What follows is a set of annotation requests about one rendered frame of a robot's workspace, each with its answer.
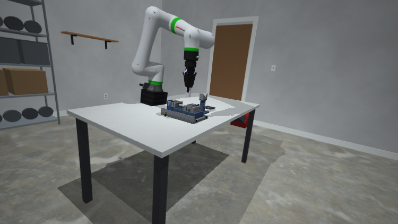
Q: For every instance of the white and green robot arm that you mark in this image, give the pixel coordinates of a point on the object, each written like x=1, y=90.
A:
x=193, y=39

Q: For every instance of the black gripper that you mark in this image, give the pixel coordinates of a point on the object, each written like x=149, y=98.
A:
x=189, y=76

